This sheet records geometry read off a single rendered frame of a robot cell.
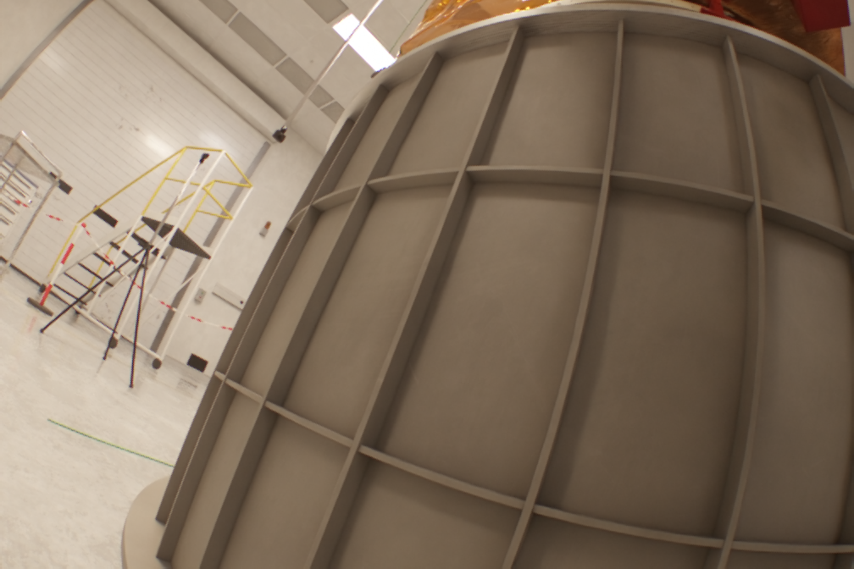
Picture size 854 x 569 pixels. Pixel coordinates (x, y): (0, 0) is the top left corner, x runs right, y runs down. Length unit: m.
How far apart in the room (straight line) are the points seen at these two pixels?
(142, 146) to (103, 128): 0.80
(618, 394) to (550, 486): 0.11
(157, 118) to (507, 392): 8.28
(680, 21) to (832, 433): 0.65
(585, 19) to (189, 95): 8.31
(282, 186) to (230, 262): 1.91
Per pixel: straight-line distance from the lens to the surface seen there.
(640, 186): 0.56
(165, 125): 8.51
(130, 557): 0.87
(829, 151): 0.81
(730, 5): 1.51
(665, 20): 0.83
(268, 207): 8.99
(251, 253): 8.74
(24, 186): 4.97
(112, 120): 8.37
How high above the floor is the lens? 0.42
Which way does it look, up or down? 24 degrees up
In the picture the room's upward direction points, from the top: 21 degrees clockwise
